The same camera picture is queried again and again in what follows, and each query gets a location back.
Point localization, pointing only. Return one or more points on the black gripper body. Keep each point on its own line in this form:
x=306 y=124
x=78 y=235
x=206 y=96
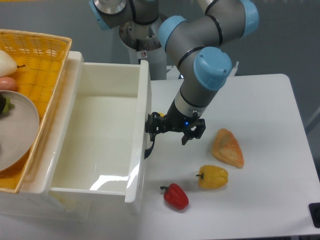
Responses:
x=175 y=121

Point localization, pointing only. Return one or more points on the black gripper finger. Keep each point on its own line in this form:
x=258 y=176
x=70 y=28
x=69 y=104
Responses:
x=154 y=125
x=194 y=132

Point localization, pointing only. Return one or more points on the white drawer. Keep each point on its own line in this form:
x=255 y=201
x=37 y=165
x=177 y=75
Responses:
x=103 y=150

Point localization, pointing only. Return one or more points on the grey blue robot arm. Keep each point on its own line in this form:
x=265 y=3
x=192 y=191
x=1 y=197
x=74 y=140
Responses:
x=191 y=96

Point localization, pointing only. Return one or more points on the white drawer cabinet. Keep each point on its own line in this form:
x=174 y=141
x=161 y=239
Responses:
x=35 y=198

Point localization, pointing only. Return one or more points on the golden pastry turnover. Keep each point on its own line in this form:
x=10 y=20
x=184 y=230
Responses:
x=226 y=149

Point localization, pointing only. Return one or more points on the yellow bell pepper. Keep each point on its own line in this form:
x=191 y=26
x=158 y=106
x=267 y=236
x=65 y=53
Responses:
x=212 y=177

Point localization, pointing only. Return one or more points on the red bell pepper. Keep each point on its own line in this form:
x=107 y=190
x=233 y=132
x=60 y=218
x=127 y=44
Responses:
x=175 y=196

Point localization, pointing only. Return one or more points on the yellow woven basket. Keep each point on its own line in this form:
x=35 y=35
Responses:
x=44 y=56

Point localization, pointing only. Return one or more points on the grey ceramic plate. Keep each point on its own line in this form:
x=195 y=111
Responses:
x=19 y=127

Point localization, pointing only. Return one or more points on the black device at edge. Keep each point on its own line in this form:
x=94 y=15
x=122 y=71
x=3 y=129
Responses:
x=314 y=209

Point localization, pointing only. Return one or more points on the dark purple eggplant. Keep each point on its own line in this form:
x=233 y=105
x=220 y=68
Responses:
x=5 y=105

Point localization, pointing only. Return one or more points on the pink sausage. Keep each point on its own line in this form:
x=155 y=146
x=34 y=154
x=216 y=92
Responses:
x=8 y=84

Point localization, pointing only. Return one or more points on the white pear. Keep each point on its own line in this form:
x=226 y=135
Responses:
x=8 y=65

